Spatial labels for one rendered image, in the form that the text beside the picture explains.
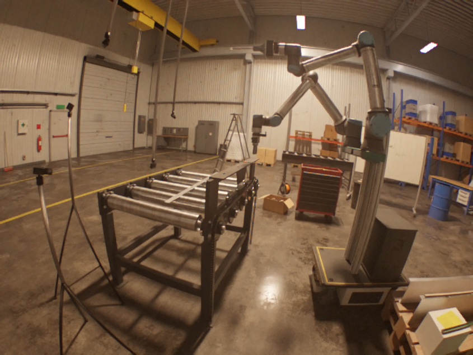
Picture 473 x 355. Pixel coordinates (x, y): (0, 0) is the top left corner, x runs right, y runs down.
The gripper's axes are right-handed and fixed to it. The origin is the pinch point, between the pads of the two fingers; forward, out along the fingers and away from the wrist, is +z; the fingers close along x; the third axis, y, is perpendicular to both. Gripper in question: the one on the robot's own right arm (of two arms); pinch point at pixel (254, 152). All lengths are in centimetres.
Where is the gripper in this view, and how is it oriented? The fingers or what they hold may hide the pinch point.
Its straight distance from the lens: 199.7
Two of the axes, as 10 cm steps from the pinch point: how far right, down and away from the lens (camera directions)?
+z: -0.8, 9.7, 2.1
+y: -9.6, -1.3, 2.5
